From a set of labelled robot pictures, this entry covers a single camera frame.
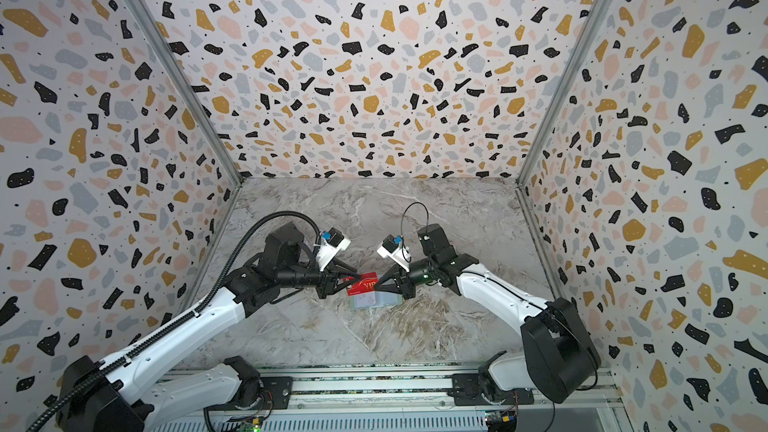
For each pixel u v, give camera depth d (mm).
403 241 689
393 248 690
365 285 743
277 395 730
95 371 393
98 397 372
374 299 898
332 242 639
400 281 680
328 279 629
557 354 423
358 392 755
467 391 737
